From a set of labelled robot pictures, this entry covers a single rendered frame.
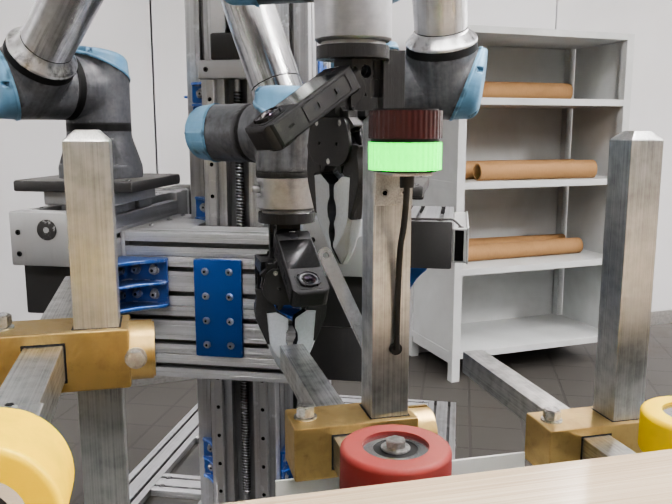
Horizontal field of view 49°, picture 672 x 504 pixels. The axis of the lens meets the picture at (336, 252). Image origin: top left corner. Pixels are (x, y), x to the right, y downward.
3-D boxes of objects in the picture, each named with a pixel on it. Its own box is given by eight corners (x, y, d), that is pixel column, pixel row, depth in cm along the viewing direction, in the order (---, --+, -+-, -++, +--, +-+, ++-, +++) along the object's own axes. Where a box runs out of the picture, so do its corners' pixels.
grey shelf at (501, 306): (407, 354, 369) (413, 36, 343) (556, 336, 400) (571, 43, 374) (451, 382, 328) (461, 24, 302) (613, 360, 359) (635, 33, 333)
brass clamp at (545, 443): (520, 455, 76) (522, 410, 75) (633, 442, 80) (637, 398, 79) (551, 483, 70) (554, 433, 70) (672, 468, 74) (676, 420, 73)
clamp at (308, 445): (284, 458, 69) (284, 408, 69) (419, 444, 73) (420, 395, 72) (296, 486, 64) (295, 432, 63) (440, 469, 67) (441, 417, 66)
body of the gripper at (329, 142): (416, 171, 73) (418, 45, 70) (345, 175, 68) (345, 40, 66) (370, 168, 79) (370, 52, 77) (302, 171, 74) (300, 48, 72)
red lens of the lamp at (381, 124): (359, 137, 62) (359, 111, 61) (426, 137, 63) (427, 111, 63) (381, 139, 56) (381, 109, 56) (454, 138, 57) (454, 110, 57)
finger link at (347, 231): (397, 263, 74) (398, 171, 72) (349, 269, 71) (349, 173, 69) (379, 258, 76) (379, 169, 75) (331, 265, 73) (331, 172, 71)
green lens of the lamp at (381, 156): (359, 167, 62) (359, 141, 62) (426, 166, 64) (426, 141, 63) (380, 171, 56) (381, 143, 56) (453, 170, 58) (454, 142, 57)
